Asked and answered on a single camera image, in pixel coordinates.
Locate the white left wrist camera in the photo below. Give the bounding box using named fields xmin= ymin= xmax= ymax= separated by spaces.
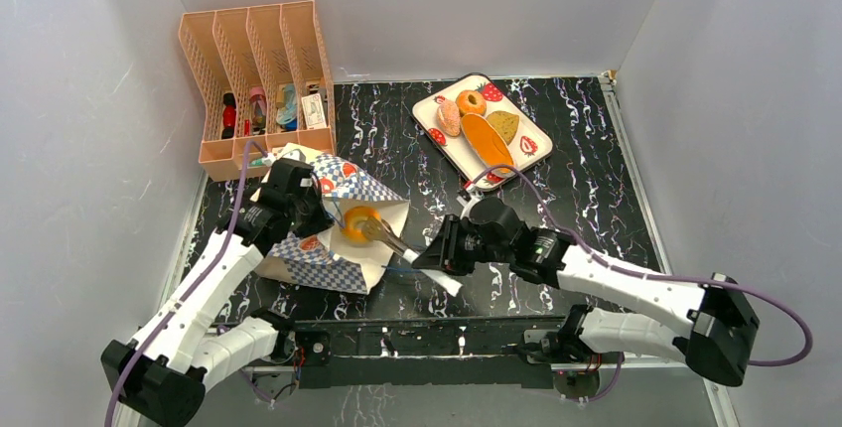
xmin=259 ymin=150 xmax=299 ymax=168

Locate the fake brown bread loaf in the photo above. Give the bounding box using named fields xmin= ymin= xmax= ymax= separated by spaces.
xmin=461 ymin=114 xmax=514 ymax=177

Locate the strawberry pattern white tray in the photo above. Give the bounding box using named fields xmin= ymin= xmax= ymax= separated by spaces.
xmin=411 ymin=73 xmax=554 ymax=192

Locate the pink plastic file organizer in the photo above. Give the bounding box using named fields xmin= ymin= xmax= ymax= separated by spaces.
xmin=178 ymin=0 xmax=337 ymax=182

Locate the blue item in organizer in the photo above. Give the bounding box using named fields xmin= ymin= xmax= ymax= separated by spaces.
xmin=275 ymin=83 xmax=298 ymax=131

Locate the pink capped bottle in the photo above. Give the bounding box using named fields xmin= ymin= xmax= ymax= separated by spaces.
xmin=249 ymin=86 xmax=267 ymax=135

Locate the white printed card box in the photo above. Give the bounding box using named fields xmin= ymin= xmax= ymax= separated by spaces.
xmin=301 ymin=92 xmax=328 ymax=129

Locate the red black toy figure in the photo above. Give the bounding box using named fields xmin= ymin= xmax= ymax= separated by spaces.
xmin=220 ymin=92 xmax=237 ymax=139

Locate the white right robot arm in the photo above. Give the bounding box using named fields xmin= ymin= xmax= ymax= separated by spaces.
xmin=398 ymin=198 xmax=760 ymax=387

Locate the sugared orange fake bread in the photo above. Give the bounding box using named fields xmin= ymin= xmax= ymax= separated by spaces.
xmin=435 ymin=96 xmax=461 ymax=137

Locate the blue checkered paper bag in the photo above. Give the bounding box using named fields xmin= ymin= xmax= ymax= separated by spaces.
xmin=255 ymin=143 xmax=409 ymax=294

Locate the fake bread slice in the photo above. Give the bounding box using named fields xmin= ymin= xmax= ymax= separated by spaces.
xmin=486 ymin=110 xmax=520 ymax=145

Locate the fake ring donut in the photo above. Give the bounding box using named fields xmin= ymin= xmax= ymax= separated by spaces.
xmin=341 ymin=206 xmax=382 ymax=244
xmin=455 ymin=90 xmax=488 ymax=116

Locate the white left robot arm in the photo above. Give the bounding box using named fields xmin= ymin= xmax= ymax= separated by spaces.
xmin=100 ymin=158 xmax=333 ymax=426

